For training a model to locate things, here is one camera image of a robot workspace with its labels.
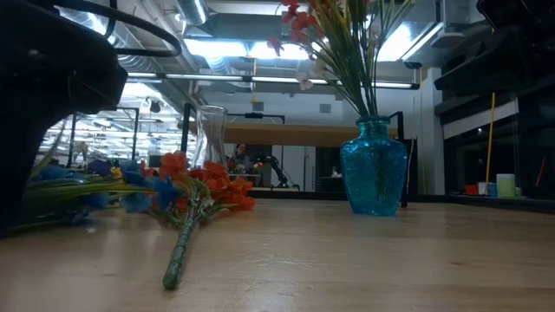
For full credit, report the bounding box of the yellow extension cable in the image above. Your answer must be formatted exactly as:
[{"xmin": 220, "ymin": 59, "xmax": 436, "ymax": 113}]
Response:
[{"xmin": 484, "ymin": 90, "xmax": 497, "ymax": 185}]

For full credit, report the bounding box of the green stems bouquet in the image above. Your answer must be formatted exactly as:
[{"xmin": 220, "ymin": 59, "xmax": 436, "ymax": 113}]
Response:
[{"xmin": 265, "ymin": 0, "xmax": 417, "ymax": 118}]

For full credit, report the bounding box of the black camera cable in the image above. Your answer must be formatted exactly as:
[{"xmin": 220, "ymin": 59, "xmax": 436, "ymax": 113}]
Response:
[{"xmin": 54, "ymin": 0, "xmax": 184, "ymax": 58}]

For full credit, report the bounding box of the blue glass vase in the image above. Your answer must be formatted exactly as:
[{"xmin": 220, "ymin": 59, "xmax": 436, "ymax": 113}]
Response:
[{"xmin": 339, "ymin": 114, "xmax": 409, "ymax": 218}]

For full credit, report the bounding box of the wooden shelf with black legs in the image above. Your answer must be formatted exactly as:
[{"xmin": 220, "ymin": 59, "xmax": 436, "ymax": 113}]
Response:
[{"xmin": 180, "ymin": 101, "xmax": 411, "ymax": 209}]

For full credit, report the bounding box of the long tube light bar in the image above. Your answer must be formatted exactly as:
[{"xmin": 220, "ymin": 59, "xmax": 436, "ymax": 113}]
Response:
[{"xmin": 126, "ymin": 71, "xmax": 421, "ymax": 91}]

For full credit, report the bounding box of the white artificial flower bunch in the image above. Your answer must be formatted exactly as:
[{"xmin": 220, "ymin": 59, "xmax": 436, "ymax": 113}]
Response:
[{"xmin": 296, "ymin": 55, "xmax": 369, "ymax": 117}]

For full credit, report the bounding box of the red stick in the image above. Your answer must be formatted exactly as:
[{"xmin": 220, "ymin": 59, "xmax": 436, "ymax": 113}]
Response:
[{"xmin": 536, "ymin": 155, "xmax": 548, "ymax": 188}]

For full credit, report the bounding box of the blue artificial flower bunch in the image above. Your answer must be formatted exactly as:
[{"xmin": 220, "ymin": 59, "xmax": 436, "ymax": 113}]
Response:
[{"xmin": 25, "ymin": 160, "xmax": 181, "ymax": 227}]

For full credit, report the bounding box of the black background rig frame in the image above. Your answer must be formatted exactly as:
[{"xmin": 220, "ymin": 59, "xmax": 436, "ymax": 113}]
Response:
[{"xmin": 67, "ymin": 106, "xmax": 140, "ymax": 170}]

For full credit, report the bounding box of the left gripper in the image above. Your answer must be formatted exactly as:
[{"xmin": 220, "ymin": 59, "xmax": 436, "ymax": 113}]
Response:
[{"xmin": 0, "ymin": 0, "xmax": 128, "ymax": 237}]

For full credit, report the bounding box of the person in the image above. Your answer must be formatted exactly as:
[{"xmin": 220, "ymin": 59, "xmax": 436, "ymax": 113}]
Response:
[{"xmin": 228, "ymin": 142, "xmax": 258, "ymax": 175}]

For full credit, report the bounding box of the silver ventilation duct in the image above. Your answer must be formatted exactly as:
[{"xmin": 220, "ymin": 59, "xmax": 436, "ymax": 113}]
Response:
[{"xmin": 173, "ymin": 0, "xmax": 210, "ymax": 27}]

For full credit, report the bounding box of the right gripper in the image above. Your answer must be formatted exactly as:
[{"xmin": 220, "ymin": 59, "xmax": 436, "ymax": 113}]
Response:
[{"xmin": 434, "ymin": 23, "xmax": 555, "ymax": 94}]

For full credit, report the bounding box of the orange artificial flower bunch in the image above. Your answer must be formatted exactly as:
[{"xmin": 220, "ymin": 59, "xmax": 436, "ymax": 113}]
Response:
[{"xmin": 156, "ymin": 149, "xmax": 258, "ymax": 291}]

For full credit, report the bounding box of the black background camera bar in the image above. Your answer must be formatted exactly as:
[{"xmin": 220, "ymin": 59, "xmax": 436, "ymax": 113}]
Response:
[{"xmin": 225, "ymin": 111, "xmax": 287, "ymax": 127}]

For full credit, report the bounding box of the pale green cup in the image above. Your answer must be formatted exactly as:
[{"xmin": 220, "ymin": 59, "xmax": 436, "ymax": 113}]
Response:
[{"xmin": 496, "ymin": 172, "xmax": 517, "ymax": 199}]

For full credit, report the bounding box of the clear glass vase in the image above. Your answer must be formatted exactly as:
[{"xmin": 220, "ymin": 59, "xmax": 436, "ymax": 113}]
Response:
[{"xmin": 189, "ymin": 104, "xmax": 230, "ymax": 171}]

